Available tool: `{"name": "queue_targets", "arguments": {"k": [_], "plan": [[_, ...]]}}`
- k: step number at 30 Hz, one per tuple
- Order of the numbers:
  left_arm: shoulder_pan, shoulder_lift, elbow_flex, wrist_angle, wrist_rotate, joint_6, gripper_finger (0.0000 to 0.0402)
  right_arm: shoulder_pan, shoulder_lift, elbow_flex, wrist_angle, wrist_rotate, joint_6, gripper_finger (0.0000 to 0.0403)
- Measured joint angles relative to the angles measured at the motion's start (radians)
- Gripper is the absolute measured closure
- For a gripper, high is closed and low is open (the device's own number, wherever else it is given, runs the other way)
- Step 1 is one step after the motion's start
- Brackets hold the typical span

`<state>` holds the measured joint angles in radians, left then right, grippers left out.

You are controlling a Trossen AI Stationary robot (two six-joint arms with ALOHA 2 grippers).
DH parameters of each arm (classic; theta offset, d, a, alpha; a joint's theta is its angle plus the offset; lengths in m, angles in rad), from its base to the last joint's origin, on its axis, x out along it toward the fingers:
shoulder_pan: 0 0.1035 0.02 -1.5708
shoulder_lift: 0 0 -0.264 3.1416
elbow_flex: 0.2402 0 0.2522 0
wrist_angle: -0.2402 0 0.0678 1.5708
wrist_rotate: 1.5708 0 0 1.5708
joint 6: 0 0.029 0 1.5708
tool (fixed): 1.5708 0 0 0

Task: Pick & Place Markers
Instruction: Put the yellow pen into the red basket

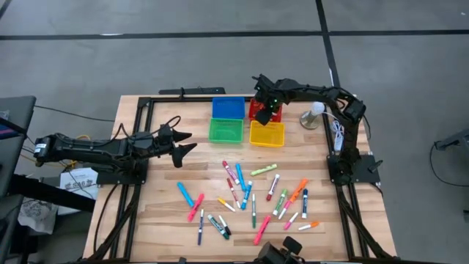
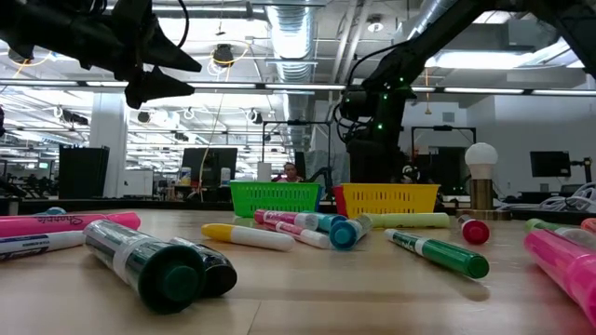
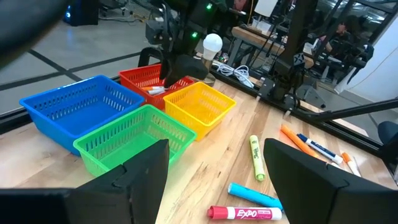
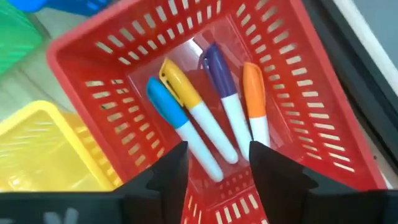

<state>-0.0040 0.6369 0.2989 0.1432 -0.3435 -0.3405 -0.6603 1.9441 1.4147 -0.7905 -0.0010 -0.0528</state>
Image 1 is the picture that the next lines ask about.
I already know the grey stand foot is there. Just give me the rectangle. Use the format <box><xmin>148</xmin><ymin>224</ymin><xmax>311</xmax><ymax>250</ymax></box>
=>
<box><xmin>434</xmin><ymin>127</ymin><xmax>469</xmax><ymax>152</ymax></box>

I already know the small pink white marker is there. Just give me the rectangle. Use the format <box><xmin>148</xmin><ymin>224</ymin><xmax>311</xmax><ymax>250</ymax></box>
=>
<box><xmin>283</xmin><ymin>211</ymin><xmax>300</xmax><ymax>231</ymax></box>

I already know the blue highlighter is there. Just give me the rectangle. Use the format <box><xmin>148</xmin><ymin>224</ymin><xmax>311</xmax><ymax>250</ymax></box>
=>
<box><xmin>177</xmin><ymin>181</ymin><xmax>195</xmax><ymax>208</ymax></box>

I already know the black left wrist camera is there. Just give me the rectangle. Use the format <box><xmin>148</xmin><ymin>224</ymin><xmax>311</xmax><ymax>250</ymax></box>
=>
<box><xmin>158</xmin><ymin>123</ymin><xmax>175</xmax><ymax>144</ymax></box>

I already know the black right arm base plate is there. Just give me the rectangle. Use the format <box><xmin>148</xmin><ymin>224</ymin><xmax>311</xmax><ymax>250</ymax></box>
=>
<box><xmin>326</xmin><ymin>153</ymin><xmax>382</xmax><ymax>185</ymax></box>

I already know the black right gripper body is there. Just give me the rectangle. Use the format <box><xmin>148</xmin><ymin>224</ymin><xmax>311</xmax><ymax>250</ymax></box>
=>
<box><xmin>255</xmin><ymin>93</ymin><xmax>284</xmax><ymax>126</ymax></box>

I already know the light blue white-label marker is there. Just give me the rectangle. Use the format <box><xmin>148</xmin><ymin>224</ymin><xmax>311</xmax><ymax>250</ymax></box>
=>
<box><xmin>240</xmin><ymin>180</ymin><xmax>254</xmax><ymax>211</ymax></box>

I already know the white printed paper sheet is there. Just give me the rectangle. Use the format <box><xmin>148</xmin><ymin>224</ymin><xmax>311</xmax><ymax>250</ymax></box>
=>
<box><xmin>59</xmin><ymin>167</ymin><xmax>100</xmax><ymax>216</ymax></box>

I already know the blue plastic basket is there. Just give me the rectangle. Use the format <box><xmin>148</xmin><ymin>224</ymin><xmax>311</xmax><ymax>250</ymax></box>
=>
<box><xmin>211</xmin><ymin>96</ymin><xmax>246</xmax><ymax>120</ymax></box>

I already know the small orange white marker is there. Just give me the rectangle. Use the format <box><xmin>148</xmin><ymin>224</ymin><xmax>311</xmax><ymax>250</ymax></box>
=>
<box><xmin>297</xmin><ymin>221</ymin><xmax>320</xmax><ymax>232</ymax></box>

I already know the yellow plastic basket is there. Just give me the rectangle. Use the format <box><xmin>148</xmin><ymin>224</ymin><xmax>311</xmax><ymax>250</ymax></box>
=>
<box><xmin>248</xmin><ymin>120</ymin><xmax>286</xmax><ymax>148</ymax></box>

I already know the pink highlighter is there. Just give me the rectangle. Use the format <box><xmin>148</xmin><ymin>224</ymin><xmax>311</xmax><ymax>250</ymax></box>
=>
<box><xmin>187</xmin><ymin>193</ymin><xmax>205</xmax><ymax>223</ymax></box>
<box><xmin>253</xmin><ymin>214</ymin><xmax>272</xmax><ymax>246</ymax></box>

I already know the white bulb lamp brass base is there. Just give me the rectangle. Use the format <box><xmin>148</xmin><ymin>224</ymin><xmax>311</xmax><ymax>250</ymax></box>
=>
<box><xmin>299</xmin><ymin>101</ymin><xmax>326</xmax><ymax>131</ymax></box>

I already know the yellow cable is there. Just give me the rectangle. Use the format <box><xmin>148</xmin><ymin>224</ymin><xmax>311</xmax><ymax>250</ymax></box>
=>
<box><xmin>20</xmin><ymin>133</ymin><xmax>91</xmax><ymax>169</ymax></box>

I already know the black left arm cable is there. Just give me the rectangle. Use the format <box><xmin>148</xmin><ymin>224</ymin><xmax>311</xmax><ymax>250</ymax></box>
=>
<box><xmin>119</xmin><ymin>115</ymin><xmax>182</xmax><ymax>139</ymax></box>

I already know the green plastic basket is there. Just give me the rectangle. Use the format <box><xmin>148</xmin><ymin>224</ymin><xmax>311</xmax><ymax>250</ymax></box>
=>
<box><xmin>208</xmin><ymin>117</ymin><xmax>245</xmax><ymax>144</ymax></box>

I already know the black beam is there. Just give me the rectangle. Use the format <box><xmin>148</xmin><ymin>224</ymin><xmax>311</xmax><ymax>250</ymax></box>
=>
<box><xmin>7</xmin><ymin>174</ymin><xmax>97</xmax><ymax>213</ymax></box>

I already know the thick dark green marker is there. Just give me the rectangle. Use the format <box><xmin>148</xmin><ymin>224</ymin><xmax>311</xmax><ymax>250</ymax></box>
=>
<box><xmin>207</xmin><ymin>213</ymin><xmax>231</xmax><ymax>241</ymax></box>

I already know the black camera device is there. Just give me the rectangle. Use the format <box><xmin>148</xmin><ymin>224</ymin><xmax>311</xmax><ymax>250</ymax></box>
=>
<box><xmin>255</xmin><ymin>235</ymin><xmax>304</xmax><ymax>264</ymax></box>

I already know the green cap white-label marker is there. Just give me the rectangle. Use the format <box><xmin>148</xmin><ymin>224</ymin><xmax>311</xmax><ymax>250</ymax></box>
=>
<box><xmin>272</xmin><ymin>188</ymin><xmax>289</xmax><ymax>217</ymax></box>

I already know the crumpled white bag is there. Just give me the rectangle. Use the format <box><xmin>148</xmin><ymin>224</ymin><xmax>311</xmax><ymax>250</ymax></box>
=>
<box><xmin>17</xmin><ymin>197</ymin><xmax>59</xmax><ymax>235</ymax></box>

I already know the red plastic basket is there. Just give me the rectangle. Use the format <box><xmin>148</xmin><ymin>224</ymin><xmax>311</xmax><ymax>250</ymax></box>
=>
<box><xmin>248</xmin><ymin>98</ymin><xmax>284</xmax><ymax>123</ymax></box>

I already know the navy blue white-label marker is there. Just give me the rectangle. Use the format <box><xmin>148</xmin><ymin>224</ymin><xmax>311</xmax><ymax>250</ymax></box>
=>
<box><xmin>300</xmin><ymin>188</ymin><xmax>309</xmax><ymax>220</ymax></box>

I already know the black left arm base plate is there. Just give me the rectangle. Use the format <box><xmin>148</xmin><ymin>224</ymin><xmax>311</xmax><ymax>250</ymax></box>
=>
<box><xmin>95</xmin><ymin>157</ymin><xmax>149</xmax><ymax>186</ymax></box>

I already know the black aluminium table frame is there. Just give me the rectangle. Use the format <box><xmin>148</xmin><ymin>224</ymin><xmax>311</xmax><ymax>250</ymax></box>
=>
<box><xmin>87</xmin><ymin>94</ymin><xmax>395</xmax><ymax>263</ymax></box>

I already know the light green highlighter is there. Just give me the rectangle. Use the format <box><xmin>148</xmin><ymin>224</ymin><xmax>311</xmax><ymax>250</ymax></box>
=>
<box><xmin>250</xmin><ymin>163</ymin><xmax>278</xmax><ymax>177</ymax></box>

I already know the slim light blue marker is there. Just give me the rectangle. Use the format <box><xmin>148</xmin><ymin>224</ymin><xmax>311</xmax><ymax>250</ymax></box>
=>
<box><xmin>234</xmin><ymin>163</ymin><xmax>246</xmax><ymax>192</ymax></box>

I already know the grey desk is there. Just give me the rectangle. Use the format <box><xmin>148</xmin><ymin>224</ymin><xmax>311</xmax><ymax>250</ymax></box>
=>
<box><xmin>0</xmin><ymin>95</ymin><xmax>37</xmax><ymax>199</ymax></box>

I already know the slim white blue-label pen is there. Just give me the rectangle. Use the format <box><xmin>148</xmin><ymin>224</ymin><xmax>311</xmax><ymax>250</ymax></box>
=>
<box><xmin>196</xmin><ymin>208</ymin><xmax>205</xmax><ymax>246</ymax></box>

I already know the black power strip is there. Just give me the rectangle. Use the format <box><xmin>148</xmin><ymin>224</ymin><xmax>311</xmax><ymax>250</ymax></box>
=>
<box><xmin>158</xmin><ymin>87</ymin><xmax>227</xmax><ymax>96</ymax></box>

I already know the slim red Expo marker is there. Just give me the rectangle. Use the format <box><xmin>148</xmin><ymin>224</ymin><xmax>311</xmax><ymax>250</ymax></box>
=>
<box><xmin>226</xmin><ymin>177</ymin><xmax>242</xmax><ymax>210</ymax></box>

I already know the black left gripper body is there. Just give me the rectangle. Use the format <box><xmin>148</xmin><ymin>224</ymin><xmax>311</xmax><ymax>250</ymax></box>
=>
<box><xmin>141</xmin><ymin>133</ymin><xmax>175</xmax><ymax>159</ymax></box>

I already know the yellow cap white marker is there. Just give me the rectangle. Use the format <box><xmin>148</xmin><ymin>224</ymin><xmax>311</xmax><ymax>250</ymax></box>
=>
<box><xmin>217</xmin><ymin>197</ymin><xmax>237</xmax><ymax>213</ymax></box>

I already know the red cap white marker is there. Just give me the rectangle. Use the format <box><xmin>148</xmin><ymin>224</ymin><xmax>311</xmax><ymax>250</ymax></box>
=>
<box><xmin>265</xmin><ymin>173</ymin><xmax>281</xmax><ymax>202</ymax></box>

